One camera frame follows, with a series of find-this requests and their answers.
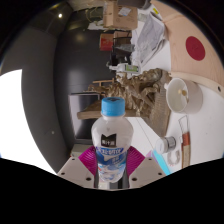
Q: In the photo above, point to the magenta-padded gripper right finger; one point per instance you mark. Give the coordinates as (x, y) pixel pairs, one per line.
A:
(135, 160)

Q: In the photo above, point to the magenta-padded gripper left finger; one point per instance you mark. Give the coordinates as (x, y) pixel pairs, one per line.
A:
(87, 160)

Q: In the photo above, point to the beige wooden drawing board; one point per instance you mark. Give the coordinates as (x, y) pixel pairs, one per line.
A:
(180, 23)

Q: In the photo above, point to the small yellow tag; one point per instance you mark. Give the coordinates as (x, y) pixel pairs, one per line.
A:
(155, 11)

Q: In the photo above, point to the golden relief sculpture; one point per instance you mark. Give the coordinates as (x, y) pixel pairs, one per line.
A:
(136, 90)

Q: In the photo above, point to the flat round red coaster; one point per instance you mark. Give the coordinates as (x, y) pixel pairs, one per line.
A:
(195, 48)

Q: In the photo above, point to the white ceramic mug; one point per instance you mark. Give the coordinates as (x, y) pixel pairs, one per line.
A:
(183, 96)

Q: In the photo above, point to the small white-lidded paint jar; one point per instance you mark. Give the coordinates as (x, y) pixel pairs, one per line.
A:
(165, 145)

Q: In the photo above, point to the large black wall screen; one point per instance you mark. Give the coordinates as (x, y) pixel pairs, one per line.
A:
(80, 116)

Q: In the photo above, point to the white drink bottle blue cap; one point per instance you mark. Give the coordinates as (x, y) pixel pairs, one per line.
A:
(112, 133)

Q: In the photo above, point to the wooden easel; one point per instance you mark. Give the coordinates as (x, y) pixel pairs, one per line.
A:
(100, 85)

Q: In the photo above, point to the white spray bottle green label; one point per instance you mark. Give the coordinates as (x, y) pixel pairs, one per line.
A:
(128, 68)

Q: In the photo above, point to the brown cardboard box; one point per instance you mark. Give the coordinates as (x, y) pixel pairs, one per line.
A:
(120, 16)

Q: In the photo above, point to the red box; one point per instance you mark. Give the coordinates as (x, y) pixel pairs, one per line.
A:
(106, 42)

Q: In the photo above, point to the long ceiling light panel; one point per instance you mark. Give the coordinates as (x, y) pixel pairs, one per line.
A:
(16, 126)

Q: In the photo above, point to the packaged paint brush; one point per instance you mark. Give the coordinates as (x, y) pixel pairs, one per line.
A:
(185, 143)

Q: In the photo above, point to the grey printed newspaper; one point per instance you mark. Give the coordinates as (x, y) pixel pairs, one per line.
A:
(150, 36)

